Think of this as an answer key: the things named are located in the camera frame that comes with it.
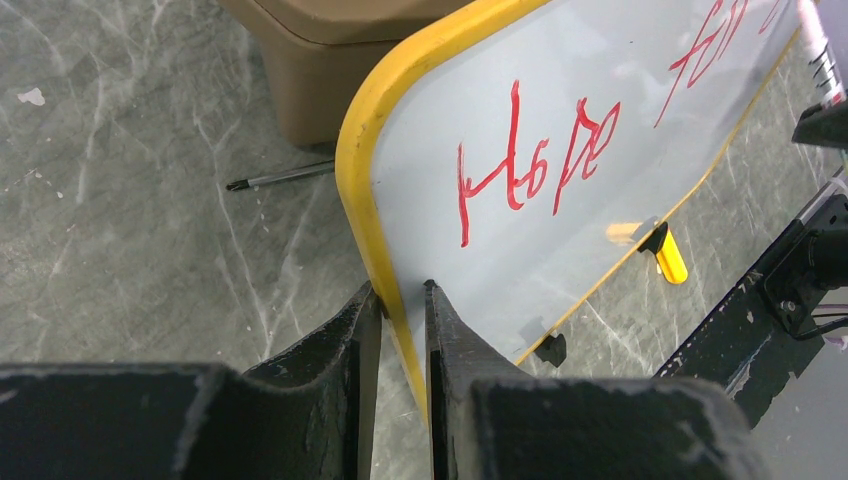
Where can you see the black whiteboard foot left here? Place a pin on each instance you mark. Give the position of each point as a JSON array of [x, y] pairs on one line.
[[552, 350]]

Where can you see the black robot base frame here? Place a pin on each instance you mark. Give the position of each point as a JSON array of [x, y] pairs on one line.
[[763, 332]]

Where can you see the tan plastic tool case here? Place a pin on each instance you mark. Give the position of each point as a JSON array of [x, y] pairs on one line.
[[317, 53]]

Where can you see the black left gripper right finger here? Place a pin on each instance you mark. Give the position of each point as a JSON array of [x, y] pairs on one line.
[[491, 420]]

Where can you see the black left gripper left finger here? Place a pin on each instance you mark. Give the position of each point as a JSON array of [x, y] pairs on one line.
[[306, 413]]

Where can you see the yellow framed whiteboard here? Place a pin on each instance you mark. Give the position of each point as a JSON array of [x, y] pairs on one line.
[[515, 152]]

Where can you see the black whiteboard foot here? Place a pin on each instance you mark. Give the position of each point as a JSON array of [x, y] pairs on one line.
[[656, 240], [552, 350]]

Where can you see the screwdriver on table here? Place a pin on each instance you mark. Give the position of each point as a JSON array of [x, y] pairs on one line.
[[298, 173]]

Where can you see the white red whiteboard marker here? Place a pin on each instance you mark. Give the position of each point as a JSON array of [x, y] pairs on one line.
[[825, 73]]

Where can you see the black whiteboard foot right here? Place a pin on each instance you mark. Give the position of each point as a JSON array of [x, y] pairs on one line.
[[656, 240]]

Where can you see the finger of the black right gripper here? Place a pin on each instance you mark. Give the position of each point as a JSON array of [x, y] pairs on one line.
[[823, 126]]

